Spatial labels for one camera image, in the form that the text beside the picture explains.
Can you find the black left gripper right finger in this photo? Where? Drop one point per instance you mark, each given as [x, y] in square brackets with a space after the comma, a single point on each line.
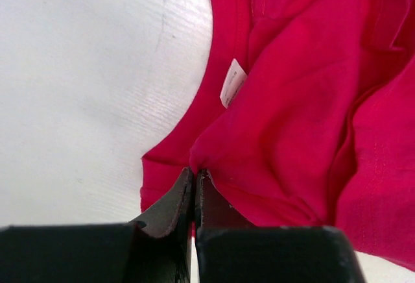
[231, 249]

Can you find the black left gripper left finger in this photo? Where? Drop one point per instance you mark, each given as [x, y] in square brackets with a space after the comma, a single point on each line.
[153, 247]

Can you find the pink red t shirt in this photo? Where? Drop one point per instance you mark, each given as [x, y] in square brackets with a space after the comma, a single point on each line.
[305, 116]

